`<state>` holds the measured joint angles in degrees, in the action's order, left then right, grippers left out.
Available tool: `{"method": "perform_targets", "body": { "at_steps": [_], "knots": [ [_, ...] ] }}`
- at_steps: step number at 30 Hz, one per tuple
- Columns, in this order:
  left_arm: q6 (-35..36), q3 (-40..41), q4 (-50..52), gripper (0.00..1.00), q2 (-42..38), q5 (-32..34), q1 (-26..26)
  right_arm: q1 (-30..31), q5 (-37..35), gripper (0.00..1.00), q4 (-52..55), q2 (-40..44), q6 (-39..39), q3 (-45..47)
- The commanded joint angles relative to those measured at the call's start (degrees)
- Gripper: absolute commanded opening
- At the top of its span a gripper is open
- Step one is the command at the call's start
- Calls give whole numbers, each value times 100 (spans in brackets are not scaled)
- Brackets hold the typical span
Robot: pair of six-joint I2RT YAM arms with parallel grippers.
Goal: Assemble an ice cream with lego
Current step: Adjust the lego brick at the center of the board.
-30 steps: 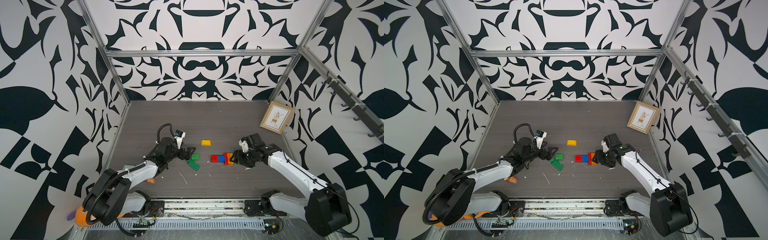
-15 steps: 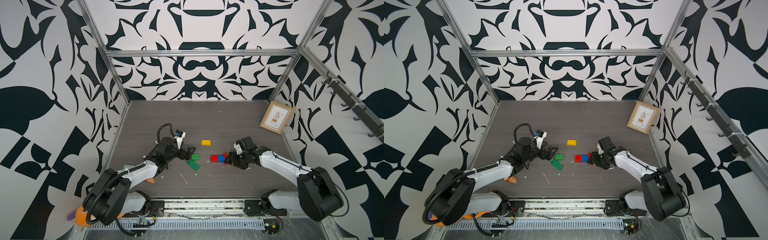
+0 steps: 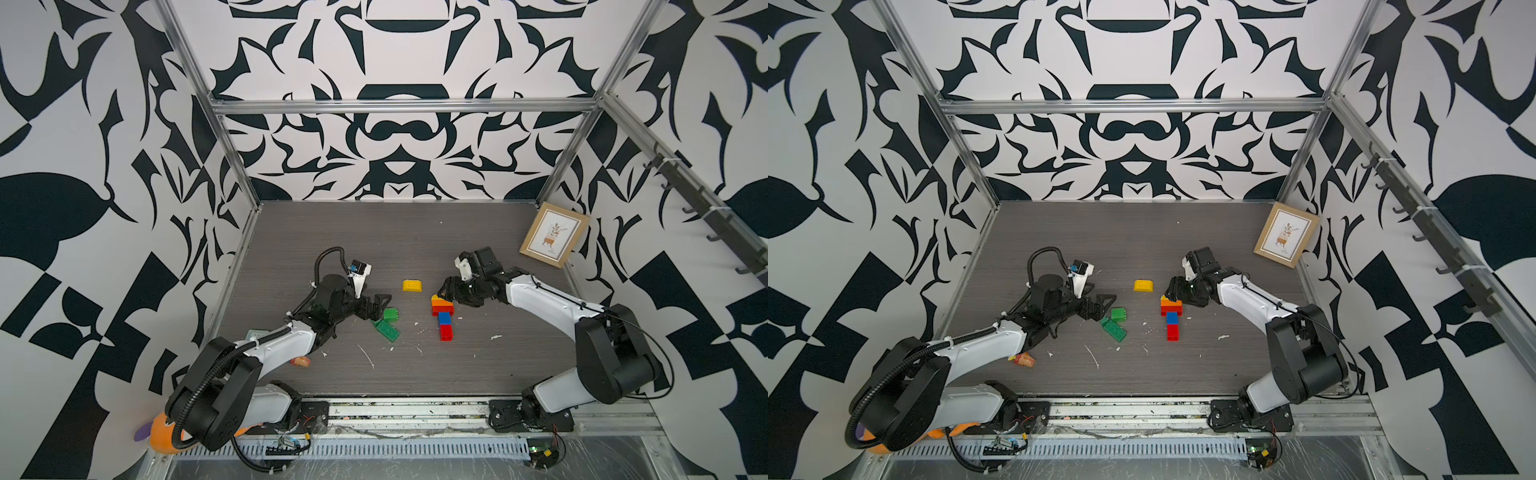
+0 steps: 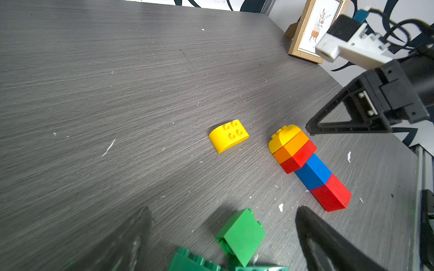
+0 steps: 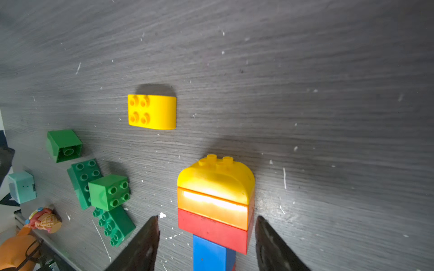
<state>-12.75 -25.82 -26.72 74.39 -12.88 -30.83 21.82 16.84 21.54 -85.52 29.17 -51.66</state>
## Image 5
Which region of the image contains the dark green wide lego brick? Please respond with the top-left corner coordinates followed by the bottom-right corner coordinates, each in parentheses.
top-left (93, 206), bottom-right (136, 247)

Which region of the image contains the small green lego brick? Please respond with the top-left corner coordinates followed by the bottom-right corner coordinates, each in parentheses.
top-left (46, 129), bottom-right (83, 163)

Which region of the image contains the dark green long lego brick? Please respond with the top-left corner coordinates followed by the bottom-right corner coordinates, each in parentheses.
top-left (67, 159), bottom-right (102, 210)

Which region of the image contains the blue square lego brick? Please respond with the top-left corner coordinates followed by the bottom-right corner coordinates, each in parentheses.
top-left (193, 236), bottom-right (236, 271)

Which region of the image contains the light green square lego brick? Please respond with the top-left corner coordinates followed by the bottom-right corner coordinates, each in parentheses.
top-left (89, 175), bottom-right (131, 211)

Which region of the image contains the small colourful toy figure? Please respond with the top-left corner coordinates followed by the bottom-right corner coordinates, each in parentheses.
top-left (24, 207), bottom-right (63, 234)

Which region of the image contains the orange lego brick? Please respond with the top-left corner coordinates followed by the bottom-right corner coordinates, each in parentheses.
top-left (177, 187), bottom-right (255, 230)

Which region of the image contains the red long lego brick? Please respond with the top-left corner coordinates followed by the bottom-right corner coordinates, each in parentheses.
top-left (178, 209), bottom-right (254, 255)

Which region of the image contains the small teal alarm clock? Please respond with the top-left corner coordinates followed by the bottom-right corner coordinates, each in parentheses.
top-left (7, 171), bottom-right (37, 204)

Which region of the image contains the yellow curved lego brick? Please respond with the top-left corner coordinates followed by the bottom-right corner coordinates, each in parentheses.
top-left (128, 94), bottom-right (177, 130)
top-left (177, 154), bottom-right (255, 205)

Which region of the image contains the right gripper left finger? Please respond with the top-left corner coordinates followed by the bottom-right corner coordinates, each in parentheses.
top-left (105, 216), bottom-right (160, 271)

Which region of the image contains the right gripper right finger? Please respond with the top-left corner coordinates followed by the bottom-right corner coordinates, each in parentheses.
top-left (255, 216), bottom-right (310, 271)

